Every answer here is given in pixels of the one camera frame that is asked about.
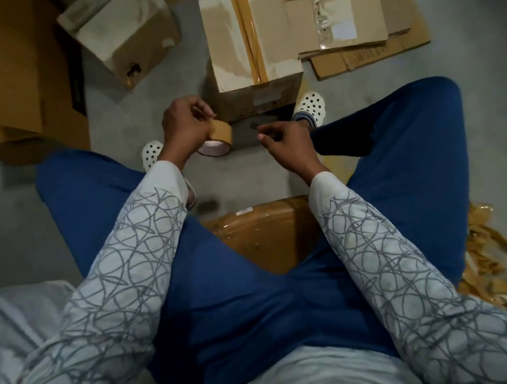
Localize person's white clog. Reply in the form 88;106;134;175
139;137;199;215
290;89;328;132

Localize brown packing tape roll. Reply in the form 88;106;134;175
195;116;235;159

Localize person's left forearm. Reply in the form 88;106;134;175
0;158;202;384

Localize large black-label cardboard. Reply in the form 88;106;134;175
0;0;93;168

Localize small cardboard box being taped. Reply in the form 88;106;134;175
196;0;308;124

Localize person's left white clog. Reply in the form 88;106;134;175
139;137;199;215

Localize person's blue trousers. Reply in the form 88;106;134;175
30;74;484;384

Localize person's right hand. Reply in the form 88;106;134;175
255;117;332;189

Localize person's left hand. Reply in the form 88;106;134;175
154;93;221;171

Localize crumpled brown tape scraps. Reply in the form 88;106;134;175
453;200;507;311

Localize person's right forearm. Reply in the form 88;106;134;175
306;159;507;384

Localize person's right white clog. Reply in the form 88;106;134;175
290;89;328;132

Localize flat brown cardboard sheet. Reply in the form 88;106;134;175
306;0;435;82

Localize person's grey shirt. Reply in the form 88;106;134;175
227;338;427;384

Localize small brown cardboard box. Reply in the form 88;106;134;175
55;0;185;94

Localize white woven sack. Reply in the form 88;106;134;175
0;278;85;384

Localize brown plastic-wrapped stool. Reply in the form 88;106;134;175
203;194;326;281

